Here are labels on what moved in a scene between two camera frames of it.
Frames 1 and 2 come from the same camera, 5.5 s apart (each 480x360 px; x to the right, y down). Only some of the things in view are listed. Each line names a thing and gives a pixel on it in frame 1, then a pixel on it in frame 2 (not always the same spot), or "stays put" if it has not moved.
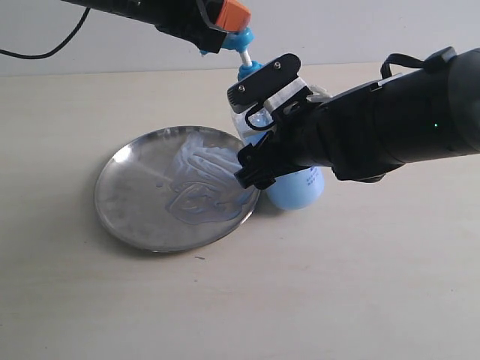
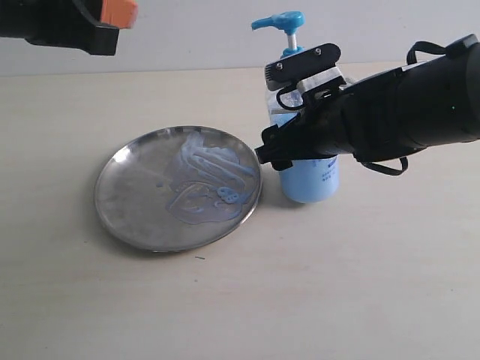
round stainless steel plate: x=172 y=187 stays put
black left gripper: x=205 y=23 to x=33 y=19
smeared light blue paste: x=205 y=188 stays put
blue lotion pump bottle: x=298 y=191 to x=315 y=181
